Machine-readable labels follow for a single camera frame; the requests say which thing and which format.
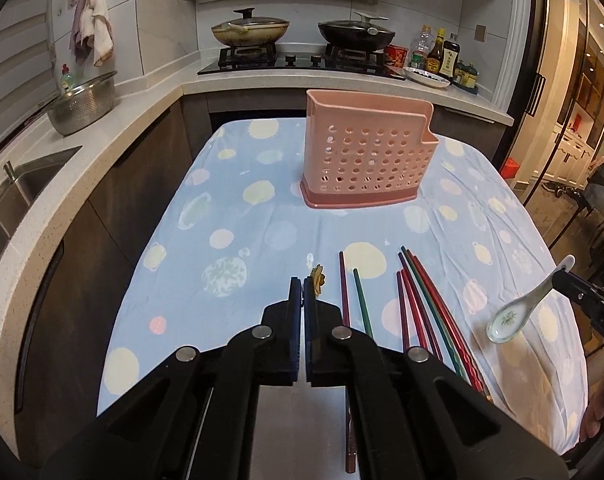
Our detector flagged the hanging white towel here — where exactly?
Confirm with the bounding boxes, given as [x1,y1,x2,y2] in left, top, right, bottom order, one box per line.
[78,0,114,67]

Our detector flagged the green dish soap bottle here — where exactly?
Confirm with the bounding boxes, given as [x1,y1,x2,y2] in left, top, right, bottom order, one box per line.
[60,64,75,93]

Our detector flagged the pink perforated utensil holder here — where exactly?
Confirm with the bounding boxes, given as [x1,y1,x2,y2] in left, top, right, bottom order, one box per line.
[301,89,439,209]

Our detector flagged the green chopstick gold band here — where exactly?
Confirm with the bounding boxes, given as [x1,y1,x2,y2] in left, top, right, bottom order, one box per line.
[401,246,469,380]

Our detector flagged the clear oil bottle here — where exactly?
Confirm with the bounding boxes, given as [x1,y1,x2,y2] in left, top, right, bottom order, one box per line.
[408,25,432,70]

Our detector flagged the dark seasoning jars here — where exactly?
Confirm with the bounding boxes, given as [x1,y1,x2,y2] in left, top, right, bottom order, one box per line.
[453,62,479,94]

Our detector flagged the blue patterned tablecloth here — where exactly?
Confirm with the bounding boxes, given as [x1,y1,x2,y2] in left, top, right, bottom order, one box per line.
[98,118,588,453]

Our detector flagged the dark purple chopstick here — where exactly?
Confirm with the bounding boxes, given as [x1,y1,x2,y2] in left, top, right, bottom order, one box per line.
[396,271,410,353]

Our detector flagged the steel colander bowl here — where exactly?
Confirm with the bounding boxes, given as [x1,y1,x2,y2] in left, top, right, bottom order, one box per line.
[46,70,117,136]

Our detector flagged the beige wok with lid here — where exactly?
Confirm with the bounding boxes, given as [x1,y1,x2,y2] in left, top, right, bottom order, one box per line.
[211,8,290,48]

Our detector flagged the red seasoning container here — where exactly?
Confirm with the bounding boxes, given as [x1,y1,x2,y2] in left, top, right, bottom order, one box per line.
[383,44,409,68]

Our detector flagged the white ceramic spoon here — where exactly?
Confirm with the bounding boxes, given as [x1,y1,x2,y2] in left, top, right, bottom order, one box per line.
[485,255,575,344]

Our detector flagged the red twisted chopstick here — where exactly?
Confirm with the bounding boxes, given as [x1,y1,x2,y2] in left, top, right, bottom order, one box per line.
[407,250,491,399]

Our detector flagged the dark red chopstick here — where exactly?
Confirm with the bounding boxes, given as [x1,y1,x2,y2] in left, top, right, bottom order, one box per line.
[398,252,442,359]

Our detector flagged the steel kitchen sink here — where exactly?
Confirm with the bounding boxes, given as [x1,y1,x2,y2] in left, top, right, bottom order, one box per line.
[0,148,80,254]

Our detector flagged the dark soy sauce bottle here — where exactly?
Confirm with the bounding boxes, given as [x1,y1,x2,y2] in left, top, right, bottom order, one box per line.
[439,32,460,80]

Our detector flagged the brown sauce bottle yellow cap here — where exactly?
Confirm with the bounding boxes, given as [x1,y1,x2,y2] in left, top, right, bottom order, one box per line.
[424,28,445,74]

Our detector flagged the hanging purple cloth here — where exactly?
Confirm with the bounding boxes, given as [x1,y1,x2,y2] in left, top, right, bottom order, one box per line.
[70,0,92,65]

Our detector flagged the white plate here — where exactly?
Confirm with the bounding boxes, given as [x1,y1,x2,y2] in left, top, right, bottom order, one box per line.
[404,67,451,89]

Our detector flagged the black wok with lid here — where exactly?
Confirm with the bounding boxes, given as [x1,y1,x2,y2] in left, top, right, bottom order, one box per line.
[318,11,395,52]

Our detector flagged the red bag on floor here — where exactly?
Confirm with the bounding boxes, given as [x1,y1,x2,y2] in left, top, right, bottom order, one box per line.
[500,157,520,180]

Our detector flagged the black gas stove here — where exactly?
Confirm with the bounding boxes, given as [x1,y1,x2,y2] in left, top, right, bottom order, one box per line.
[199,44,406,80]

